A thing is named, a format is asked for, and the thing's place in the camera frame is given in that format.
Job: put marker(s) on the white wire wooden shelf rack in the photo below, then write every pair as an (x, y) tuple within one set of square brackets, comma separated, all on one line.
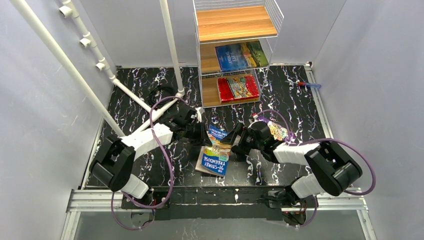
[(225, 22)]

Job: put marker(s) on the red treehouse book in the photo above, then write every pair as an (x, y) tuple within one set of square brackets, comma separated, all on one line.
[(237, 87)]

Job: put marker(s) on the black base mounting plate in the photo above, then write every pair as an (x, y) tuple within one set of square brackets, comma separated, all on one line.
[(234, 202)]

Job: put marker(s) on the Animal Farm book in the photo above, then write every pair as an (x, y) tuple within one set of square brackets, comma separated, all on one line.
[(241, 56)]

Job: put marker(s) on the purple 52-storey treehouse book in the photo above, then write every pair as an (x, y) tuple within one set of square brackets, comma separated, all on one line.
[(279, 132)]

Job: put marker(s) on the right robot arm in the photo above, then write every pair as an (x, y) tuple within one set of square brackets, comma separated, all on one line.
[(332, 168)]

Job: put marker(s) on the blue red pen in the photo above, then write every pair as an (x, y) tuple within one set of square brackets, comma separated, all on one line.
[(305, 84)]

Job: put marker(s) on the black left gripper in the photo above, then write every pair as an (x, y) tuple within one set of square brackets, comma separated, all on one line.
[(199, 131)]

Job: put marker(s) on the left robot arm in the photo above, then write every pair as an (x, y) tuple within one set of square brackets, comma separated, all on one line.
[(113, 163)]

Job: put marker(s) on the white pipe frame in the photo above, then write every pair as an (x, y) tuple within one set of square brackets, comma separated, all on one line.
[(68, 10)]

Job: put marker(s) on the blue 91-storey treehouse book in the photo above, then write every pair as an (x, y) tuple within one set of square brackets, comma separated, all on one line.
[(214, 159)]

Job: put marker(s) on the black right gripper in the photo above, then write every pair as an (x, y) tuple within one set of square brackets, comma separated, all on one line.
[(242, 139)]

